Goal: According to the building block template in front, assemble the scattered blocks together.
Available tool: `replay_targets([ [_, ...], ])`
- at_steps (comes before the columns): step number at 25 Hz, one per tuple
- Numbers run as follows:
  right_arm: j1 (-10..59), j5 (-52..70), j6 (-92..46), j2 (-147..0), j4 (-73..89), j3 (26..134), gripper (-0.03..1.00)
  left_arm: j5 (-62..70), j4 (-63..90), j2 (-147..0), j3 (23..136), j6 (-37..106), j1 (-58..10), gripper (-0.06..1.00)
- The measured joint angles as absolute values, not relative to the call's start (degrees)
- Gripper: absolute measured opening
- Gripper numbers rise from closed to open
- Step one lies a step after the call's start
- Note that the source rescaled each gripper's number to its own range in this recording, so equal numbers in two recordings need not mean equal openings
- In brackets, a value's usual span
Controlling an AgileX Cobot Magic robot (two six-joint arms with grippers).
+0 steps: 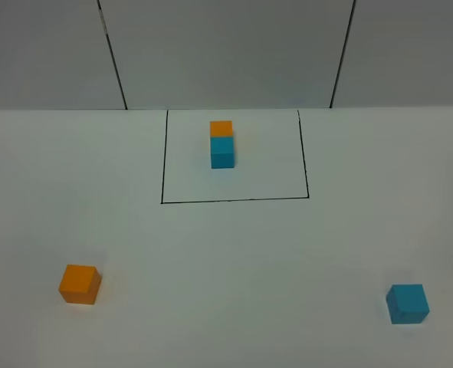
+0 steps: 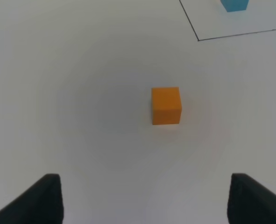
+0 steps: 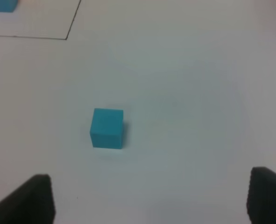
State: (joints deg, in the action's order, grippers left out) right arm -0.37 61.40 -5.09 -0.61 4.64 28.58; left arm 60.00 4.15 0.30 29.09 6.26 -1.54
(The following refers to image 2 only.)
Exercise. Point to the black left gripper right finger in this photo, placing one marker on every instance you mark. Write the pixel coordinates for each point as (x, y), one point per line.
(249, 202)

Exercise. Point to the orange cube block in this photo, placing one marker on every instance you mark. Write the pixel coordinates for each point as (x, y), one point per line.
(166, 105)

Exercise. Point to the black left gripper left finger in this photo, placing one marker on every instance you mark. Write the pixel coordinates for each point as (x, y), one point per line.
(42, 203)

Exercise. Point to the blue template cube block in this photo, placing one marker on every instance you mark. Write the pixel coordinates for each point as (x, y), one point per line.
(234, 5)

